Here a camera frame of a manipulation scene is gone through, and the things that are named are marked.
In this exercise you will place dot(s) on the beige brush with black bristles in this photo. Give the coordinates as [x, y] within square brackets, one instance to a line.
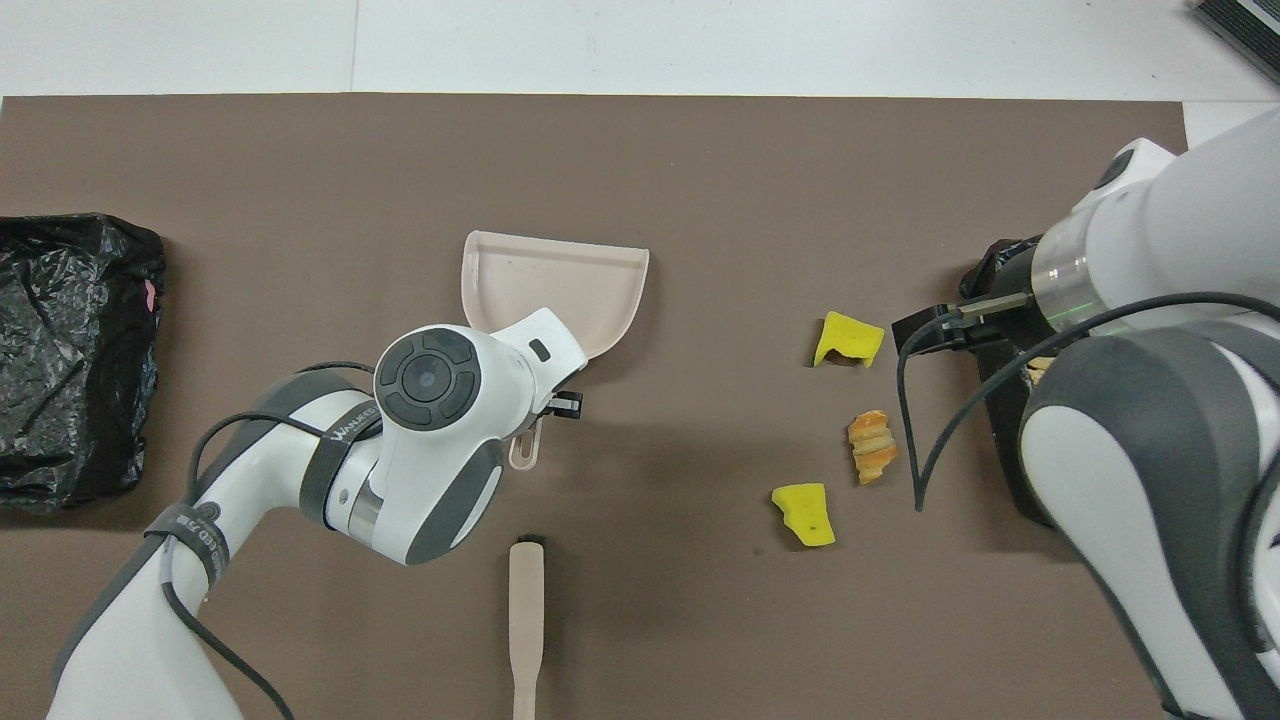
[527, 620]

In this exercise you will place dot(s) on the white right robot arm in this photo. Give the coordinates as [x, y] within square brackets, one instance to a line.
[1150, 480]

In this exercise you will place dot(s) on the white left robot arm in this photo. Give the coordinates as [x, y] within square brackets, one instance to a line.
[500, 390]

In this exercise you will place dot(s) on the yellow sponge piece with hole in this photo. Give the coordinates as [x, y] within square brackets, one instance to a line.
[803, 512]

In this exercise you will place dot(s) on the notched yellow sponge piece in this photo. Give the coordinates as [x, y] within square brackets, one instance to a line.
[850, 338]

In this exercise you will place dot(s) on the striped croissant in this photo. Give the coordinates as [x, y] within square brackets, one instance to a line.
[872, 447]

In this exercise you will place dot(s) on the bin lined with black bag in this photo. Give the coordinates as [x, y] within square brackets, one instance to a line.
[1000, 450]

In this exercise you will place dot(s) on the beige plastic dustpan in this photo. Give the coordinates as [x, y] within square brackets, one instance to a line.
[560, 290]

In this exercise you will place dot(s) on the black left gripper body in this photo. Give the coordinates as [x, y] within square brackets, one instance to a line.
[565, 405]

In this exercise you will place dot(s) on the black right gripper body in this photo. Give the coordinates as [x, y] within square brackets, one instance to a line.
[930, 330]

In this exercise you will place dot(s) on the dark ribbed panel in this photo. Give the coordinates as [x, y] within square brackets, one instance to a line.
[1245, 25]

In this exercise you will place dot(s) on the black-bagged bin with pink tag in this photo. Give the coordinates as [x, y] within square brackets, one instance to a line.
[70, 360]

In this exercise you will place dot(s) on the brown table mat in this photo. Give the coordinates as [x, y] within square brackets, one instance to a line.
[700, 180]

